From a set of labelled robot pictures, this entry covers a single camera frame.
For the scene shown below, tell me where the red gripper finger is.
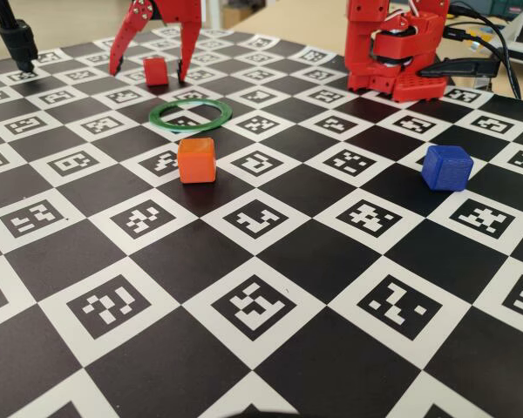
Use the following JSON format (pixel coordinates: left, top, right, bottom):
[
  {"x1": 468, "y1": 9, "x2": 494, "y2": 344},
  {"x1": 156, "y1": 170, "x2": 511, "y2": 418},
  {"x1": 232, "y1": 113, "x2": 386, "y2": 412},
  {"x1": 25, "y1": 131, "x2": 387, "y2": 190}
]
[
  {"x1": 108, "y1": 0, "x2": 153, "y2": 78},
  {"x1": 176, "y1": 19, "x2": 201, "y2": 84}
]

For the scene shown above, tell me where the black white marker checkerboard mat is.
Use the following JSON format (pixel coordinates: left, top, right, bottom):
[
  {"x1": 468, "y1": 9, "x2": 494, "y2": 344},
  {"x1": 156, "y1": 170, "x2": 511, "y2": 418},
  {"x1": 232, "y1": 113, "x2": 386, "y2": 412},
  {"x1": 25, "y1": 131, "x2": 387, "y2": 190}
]
[{"x1": 0, "y1": 24, "x2": 523, "y2": 418}]

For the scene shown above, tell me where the green box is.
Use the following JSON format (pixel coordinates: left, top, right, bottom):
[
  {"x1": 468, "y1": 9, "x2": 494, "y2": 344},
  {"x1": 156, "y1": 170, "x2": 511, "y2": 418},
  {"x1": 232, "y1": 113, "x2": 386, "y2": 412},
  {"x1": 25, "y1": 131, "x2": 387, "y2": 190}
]
[{"x1": 490, "y1": 0, "x2": 523, "y2": 19}]

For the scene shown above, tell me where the black usb plug cable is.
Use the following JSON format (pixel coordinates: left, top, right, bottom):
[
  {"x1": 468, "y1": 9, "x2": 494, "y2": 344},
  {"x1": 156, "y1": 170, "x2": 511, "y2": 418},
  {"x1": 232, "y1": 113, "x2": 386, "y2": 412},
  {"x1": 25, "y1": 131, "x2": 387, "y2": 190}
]
[{"x1": 443, "y1": 26, "x2": 506, "y2": 66}]

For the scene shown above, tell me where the thick black cable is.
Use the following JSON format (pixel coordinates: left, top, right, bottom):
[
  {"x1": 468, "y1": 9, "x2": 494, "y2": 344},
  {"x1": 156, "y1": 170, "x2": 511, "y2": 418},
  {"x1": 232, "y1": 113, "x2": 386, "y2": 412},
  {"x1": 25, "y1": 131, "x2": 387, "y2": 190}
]
[{"x1": 448, "y1": 2, "x2": 523, "y2": 100}]

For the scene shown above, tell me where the blue cube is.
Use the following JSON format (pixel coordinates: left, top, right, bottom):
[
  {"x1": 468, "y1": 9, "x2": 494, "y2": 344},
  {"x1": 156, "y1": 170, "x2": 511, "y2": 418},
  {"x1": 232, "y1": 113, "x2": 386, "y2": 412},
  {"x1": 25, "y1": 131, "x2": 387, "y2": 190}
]
[{"x1": 420, "y1": 145, "x2": 475, "y2": 192}]

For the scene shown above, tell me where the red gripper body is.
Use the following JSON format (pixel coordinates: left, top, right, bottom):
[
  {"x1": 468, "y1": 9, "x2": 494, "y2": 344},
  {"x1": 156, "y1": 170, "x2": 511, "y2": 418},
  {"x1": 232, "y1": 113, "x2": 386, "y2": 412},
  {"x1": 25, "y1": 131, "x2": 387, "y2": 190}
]
[{"x1": 151, "y1": 0, "x2": 201, "y2": 23}]

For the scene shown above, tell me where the cardboard box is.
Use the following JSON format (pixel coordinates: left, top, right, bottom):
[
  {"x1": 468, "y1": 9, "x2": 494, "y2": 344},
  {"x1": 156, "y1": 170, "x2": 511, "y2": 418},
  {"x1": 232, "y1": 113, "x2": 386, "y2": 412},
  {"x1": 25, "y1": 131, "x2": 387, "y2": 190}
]
[{"x1": 221, "y1": 4, "x2": 250, "y2": 28}]

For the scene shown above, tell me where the black table clamp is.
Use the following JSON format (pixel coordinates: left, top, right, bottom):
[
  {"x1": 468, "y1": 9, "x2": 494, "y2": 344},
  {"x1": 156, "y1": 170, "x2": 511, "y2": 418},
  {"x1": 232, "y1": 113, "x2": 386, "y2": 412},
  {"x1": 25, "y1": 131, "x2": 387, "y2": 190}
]
[{"x1": 419, "y1": 57, "x2": 501, "y2": 80}]

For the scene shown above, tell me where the green ring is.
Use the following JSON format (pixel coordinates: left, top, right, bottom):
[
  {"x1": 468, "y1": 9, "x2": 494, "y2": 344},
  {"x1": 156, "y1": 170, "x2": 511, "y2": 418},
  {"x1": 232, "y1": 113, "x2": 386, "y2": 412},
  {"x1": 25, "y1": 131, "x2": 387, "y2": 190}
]
[{"x1": 148, "y1": 98, "x2": 234, "y2": 134}]

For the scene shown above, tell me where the black tripod leg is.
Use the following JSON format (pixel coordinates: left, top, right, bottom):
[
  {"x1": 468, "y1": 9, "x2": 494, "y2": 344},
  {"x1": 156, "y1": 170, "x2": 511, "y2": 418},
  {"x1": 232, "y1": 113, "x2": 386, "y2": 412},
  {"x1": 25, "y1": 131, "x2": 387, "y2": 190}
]
[{"x1": 0, "y1": 0, "x2": 39, "y2": 73}]

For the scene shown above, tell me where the orange cube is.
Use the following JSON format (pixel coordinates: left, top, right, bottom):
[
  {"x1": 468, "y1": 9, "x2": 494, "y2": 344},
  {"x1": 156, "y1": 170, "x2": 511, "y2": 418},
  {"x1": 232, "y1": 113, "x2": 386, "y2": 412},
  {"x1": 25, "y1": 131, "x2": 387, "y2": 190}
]
[{"x1": 176, "y1": 137, "x2": 218, "y2": 185}]

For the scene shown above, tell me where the red cube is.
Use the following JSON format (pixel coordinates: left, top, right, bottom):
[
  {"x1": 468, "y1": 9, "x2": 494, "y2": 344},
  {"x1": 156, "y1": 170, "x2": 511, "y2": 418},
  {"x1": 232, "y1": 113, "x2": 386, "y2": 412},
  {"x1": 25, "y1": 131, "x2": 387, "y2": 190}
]
[{"x1": 142, "y1": 56, "x2": 169, "y2": 87}]

